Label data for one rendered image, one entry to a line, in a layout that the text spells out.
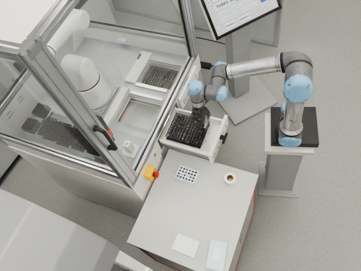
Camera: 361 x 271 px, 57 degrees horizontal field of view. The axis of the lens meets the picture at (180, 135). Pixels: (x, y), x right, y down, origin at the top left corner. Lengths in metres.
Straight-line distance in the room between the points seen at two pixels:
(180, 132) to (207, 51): 1.73
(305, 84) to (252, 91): 1.75
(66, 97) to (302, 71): 0.95
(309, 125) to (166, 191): 0.94
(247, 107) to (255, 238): 1.16
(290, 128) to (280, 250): 1.15
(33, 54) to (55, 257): 0.59
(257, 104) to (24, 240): 2.45
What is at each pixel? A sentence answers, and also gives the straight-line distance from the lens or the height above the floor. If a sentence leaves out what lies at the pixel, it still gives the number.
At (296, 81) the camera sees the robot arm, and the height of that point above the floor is 1.45.
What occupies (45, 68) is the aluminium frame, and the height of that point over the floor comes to 1.90.
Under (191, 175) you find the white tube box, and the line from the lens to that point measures 1.97.
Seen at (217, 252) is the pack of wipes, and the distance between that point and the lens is 1.82.
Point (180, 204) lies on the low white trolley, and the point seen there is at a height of 0.76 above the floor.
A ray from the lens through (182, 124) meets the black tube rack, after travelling 2.02.
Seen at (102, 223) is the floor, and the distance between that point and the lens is 2.92.
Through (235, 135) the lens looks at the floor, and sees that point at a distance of 2.99.
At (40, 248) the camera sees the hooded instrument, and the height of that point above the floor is 1.68.
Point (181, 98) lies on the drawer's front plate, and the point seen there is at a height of 0.92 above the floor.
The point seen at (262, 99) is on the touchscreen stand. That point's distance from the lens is 3.15.
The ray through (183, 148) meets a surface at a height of 0.89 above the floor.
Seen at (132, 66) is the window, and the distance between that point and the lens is 1.56.
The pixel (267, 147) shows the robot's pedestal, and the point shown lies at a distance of 2.07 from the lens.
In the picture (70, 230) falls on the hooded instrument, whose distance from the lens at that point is 1.10.
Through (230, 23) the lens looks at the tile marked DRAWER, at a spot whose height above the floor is 1.01.
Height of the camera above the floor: 2.59
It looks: 59 degrees down
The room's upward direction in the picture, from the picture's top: 19 degrees counter-clockwise
